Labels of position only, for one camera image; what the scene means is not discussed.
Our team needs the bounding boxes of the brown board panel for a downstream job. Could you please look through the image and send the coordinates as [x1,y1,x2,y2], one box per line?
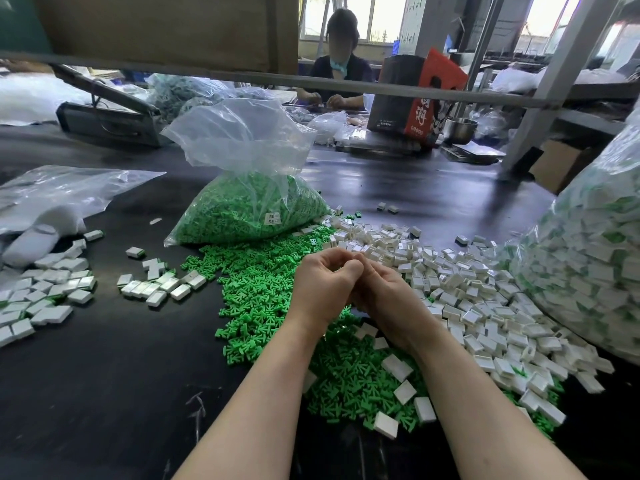
[0,0,300,71]

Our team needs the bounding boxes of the empty clear plastic bag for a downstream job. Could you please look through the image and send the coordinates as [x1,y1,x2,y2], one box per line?
[0,165,166,271]

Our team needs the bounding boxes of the person's right forearm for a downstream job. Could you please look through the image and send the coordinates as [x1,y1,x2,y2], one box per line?
[415,329,586,480]

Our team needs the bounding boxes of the black and red box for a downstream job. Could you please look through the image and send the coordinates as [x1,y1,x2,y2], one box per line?
[367,49,469,146]

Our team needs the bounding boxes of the cardboard box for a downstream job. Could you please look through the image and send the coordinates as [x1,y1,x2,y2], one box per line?
[530,139,599,195]

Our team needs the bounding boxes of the pile of green parts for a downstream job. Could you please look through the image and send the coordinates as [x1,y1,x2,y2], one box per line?
[182,223,561,438]

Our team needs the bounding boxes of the pile of assembled white pieces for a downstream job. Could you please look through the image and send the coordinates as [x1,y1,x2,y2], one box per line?
[0,229,104,349]

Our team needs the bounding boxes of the metal bowl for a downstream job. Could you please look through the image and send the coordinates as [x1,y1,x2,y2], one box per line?
[445,117,479,145]

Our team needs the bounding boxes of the white plastic sheet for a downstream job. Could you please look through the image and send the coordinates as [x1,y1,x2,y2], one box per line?
[0,73,93,128]

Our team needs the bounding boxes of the person's left hand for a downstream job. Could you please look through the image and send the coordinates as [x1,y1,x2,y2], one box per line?
[288,247,367,338]

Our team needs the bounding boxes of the clear bag of pale parts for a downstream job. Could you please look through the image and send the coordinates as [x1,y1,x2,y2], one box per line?
[147,75,301,123]

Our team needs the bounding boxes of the pile of white plastic caps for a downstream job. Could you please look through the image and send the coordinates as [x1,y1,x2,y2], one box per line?
[300,207,616,441]

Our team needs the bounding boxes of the white paper sheets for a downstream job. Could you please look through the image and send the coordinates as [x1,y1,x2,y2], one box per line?
[442,139,506,165]

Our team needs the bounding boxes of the person's right hand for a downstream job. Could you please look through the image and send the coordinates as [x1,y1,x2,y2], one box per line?
[350,259,449,356]

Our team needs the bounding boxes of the bag of green clips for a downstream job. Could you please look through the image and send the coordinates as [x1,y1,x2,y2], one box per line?
[162,99,331,248]

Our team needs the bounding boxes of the crumpled white plastic bag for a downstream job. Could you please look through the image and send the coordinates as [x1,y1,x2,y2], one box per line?
[307,111,357,146]

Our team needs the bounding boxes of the grey metal shelf frame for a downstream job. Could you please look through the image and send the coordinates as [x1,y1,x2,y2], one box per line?
[0,0,640,174]

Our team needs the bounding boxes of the white bags on shelf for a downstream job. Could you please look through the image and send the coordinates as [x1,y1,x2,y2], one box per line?
[490,67,626,96]

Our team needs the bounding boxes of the black table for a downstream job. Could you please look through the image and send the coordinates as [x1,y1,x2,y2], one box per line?
[0,89,640,480]

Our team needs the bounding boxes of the person's left forearm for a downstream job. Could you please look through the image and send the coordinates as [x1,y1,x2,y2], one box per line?
[175,325,319,480]

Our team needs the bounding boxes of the large bag of white caps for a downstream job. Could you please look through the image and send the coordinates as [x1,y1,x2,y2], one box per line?
[510,95,640,366]

